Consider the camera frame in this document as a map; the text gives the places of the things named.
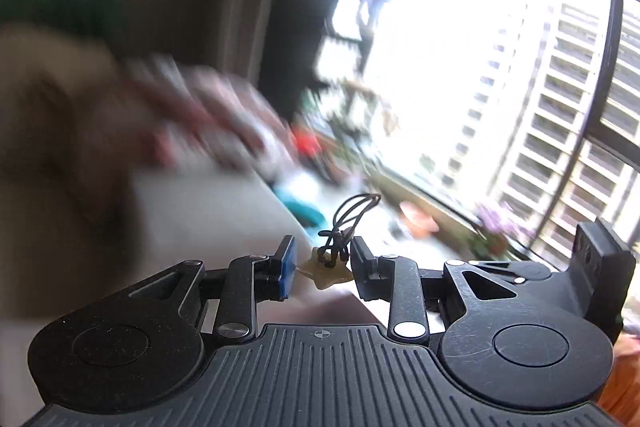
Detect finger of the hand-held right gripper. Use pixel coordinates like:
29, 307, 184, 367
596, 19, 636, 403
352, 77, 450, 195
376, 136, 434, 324
472, 217, 637, 349

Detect pink floral cloth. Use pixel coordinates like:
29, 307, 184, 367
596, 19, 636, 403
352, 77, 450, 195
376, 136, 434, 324
85, 54, 296, 178

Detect green cushion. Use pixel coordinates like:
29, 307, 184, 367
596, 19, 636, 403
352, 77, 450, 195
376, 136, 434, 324
0, 0, 128, 48

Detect dark window frame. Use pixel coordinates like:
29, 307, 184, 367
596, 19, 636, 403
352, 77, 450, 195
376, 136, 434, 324
310, 0, 640, 268

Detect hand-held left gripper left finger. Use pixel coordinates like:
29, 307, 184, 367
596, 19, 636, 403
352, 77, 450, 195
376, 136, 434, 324
127, 235, 297, 342

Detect cream star-shaped charm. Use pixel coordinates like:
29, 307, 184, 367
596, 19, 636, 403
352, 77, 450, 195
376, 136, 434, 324
299, 249, 351, 292

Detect thin black cord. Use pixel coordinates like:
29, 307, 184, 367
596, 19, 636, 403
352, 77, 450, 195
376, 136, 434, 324
318, 193, 383, 269

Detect dark curtain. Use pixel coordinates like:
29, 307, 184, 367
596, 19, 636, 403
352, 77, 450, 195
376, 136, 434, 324
257, 0, 371, 128

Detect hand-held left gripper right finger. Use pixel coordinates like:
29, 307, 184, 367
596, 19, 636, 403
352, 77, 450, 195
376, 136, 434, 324
351, 236, 517, 345

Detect red object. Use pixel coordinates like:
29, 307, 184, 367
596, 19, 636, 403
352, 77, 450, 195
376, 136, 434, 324
295, 129, 323, 158

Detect orange flower pot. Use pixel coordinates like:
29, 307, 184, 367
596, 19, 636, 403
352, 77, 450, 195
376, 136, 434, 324
400, 201, 438, 238

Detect apartment building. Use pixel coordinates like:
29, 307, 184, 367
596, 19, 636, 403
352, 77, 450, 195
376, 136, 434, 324
440, 0, 640, 258

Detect purple flowering plant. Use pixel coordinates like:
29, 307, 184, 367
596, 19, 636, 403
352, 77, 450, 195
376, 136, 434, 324
472, 202, 536, 258

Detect cream blanket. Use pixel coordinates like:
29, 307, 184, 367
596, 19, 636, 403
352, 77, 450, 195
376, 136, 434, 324
0, 24, 146, 323

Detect teal object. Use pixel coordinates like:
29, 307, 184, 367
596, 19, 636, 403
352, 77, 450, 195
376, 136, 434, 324
275, 187, 326, 228

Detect green potted plants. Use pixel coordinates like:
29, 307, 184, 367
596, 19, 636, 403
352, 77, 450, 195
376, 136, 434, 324
300, 79, 401, 188

